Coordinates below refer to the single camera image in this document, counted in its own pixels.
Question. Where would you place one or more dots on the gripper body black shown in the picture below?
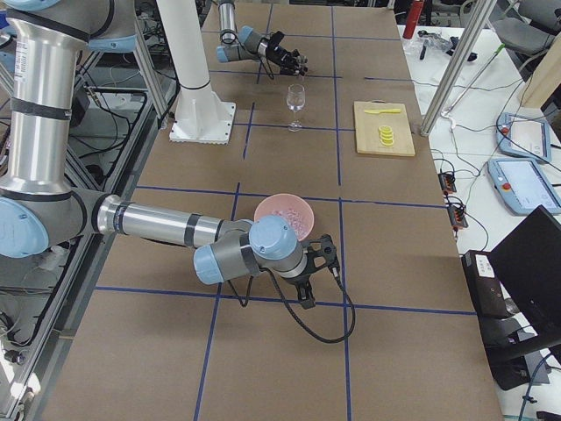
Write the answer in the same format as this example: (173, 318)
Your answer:
(298, 281)
(279, 54)

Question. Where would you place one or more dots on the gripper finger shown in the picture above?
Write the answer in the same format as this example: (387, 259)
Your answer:
(306, 298)

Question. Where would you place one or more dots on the steel jigger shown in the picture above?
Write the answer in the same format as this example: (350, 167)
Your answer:
(302, 71)

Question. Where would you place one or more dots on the clear ice cubes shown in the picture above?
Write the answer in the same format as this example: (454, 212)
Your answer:
(297, 221)

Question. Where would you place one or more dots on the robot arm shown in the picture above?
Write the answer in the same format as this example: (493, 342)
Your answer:
(247, 44)
(40, 209)

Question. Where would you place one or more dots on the wine glass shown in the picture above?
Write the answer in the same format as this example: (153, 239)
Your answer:
(295, 101)

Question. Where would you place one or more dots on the pink bowl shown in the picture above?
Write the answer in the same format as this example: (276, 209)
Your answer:
(284, 201)

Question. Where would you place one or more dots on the wooden cutting board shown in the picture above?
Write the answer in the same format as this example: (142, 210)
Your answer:
(367, 135)

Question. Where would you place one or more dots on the yellow plastic knife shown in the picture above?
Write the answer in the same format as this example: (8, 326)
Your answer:
(382, 111)

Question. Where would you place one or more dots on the lemon slices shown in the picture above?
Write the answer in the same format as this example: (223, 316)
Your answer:
(386, 135)

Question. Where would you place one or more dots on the teach pendant near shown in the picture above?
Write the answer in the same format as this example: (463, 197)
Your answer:
(522, 185)

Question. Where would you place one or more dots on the teach pendant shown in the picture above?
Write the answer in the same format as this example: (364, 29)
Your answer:
(526, 137)
(522, 185)

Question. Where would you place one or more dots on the teach pendant far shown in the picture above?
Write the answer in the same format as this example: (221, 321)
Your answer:
(526, 137)

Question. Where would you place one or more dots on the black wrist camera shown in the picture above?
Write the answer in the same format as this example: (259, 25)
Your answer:
(322, 253)
(275, 39)

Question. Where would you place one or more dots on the white pedestal column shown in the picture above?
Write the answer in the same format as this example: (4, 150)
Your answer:
(200, 115)

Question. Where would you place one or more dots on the aluminium frame post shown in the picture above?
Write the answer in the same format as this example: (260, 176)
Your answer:
(480, 15)

